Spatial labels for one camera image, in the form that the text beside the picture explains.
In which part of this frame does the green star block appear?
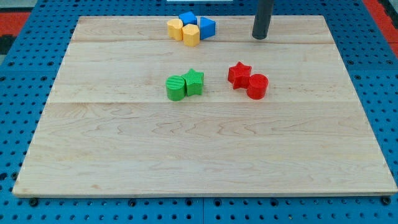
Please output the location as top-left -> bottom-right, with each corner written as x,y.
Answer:
182,68 -> 204,96

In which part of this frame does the red star block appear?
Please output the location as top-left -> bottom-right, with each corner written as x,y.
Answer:
228,61 -> 252,89

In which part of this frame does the green cylinder block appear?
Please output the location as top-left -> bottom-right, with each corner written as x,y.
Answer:
165,75 -> 185,101

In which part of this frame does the red cylinder block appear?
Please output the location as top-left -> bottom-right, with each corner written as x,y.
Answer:
246,73 -> 269,100

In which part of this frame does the yellow hexagon block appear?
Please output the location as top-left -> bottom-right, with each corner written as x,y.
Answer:
182,24 -> 200,47

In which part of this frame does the blue triangle block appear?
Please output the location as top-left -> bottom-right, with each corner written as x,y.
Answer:
200,17 -> 216,40

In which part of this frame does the yellow heart block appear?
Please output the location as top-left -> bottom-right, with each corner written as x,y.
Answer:
167,19 -> 183,41

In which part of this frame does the light wooden board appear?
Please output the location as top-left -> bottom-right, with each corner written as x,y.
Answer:
12,16 -> 397,198

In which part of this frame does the blue cube block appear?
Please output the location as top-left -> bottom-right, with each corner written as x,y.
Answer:
178,11 -> 197,26

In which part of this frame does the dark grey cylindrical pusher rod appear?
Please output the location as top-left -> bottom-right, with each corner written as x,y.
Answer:
252,0 -> 274,40

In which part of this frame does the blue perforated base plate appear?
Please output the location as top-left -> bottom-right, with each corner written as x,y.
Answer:
1,1 -> 397,223

